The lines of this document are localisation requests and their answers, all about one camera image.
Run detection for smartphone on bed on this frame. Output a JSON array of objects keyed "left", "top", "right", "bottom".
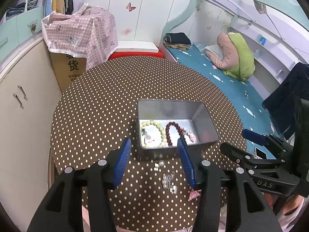
[{"left": 255, "top": 147, "right": 267, "bottom": 159}]

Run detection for pink and green pillow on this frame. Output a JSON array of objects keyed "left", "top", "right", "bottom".
[{"left": 205, "top": 32, "right": 255, "bottom": 81}]

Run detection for pink checkered cloth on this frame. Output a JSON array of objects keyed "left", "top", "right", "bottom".
[{"left": 41, "top": 3, "right": 118, "bottom": 70}]

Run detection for white cubby shelf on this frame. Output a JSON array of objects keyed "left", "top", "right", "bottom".
[{"left": 2, "top": 0, "right": 44, "bottom": 23}]

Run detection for white board on stool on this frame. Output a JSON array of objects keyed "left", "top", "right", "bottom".
[{"left": 116, "top": 41, "right": 159, "bottom": 53}]

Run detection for dark blue hanging garment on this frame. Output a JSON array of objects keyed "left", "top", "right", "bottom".
[{"left": 262, "top": 62, "right": 308, "bottom": 139}]

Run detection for blue patterned bed mattress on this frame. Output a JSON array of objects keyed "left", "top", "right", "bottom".
[{"left": 165, "top": 45, "right": 277, "bottom": 160}]

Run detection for cream bead bracelet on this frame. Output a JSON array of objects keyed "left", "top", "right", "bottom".
[{"left": 140, "top": 119, "right": 169, "bottom": 149}]

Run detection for light blue drawer unit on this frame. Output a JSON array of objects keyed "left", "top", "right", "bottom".
[{"left": 0, "top": 6, "right": 43, "bottom": 61}]

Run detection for pearl charm chain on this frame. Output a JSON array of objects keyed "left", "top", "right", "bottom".
[{"left": 161, "top": 172, "right": 179, "bottom": 195}]

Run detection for right hand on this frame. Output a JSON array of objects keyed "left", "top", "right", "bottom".
[{"left": 263, "top": 193, "right": 304, "bottom": 215}]

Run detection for pearl bow earring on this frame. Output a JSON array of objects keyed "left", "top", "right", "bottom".
[{"left": 154, "top": 160, "right": 165, "bottom": 171}]

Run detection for beige curved cabinet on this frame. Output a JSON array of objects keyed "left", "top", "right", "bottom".
[{"left": 1, "top": 38, "right": 62, "bottom": 231}]

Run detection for dark folded clothes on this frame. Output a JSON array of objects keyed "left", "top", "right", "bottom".
[{"left": 163, "top": 32, "right": 191, "bottom": 50}]

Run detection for silver metal tin box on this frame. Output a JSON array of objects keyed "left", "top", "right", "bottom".
[{"left": 137, "top": 100, "right": 219, "bottom": 151}]

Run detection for brown cardboard box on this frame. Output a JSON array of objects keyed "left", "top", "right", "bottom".
[{"left": 50, "top": 53, "right": 86, "bottom": 93}]

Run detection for dark red bead bracelet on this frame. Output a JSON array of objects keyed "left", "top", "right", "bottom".
[{"left": 165, "top": 121, "right": 187, "bottom": 147}]

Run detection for brown polka dot tablecloth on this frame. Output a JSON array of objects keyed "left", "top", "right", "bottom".
[{"left": 51, "top": 56, "right": 247, "bottom": 231}]

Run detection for pink flower hair accessory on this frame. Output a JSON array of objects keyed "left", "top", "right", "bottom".
[{"left": 181, "top": 128, "right": 197, "bottom": 142}]

